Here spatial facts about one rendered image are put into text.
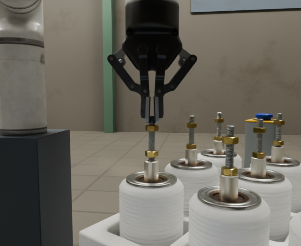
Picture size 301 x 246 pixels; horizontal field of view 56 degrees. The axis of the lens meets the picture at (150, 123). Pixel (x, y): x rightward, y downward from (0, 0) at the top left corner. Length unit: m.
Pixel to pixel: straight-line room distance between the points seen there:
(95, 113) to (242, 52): 1.57
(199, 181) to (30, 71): 0.37
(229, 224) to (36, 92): 0.43
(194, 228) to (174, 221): 0.06
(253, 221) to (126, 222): 0.17
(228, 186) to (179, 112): 2.49
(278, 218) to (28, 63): 0.50
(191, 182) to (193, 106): 2.36
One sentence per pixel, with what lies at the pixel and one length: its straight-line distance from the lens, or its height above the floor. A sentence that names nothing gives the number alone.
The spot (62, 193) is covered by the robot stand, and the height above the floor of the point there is 0.17.
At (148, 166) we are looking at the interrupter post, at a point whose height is 0.27.
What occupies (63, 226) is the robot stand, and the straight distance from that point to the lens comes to 0.68.
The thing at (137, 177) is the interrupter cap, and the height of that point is 0.25.
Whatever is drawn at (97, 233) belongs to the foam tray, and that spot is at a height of 0.18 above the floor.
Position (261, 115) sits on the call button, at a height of 0.33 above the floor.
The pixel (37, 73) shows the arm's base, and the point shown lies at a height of 0.42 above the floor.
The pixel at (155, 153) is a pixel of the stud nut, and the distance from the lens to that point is 0.41.
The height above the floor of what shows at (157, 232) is 0.19.
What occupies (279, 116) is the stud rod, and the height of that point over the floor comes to 0.34.
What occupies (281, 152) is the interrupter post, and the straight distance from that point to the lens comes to 0.58.
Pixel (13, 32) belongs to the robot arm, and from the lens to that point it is 0.60.
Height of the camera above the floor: 0.38
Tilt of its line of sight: 6 degrees down
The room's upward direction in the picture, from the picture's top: straight up
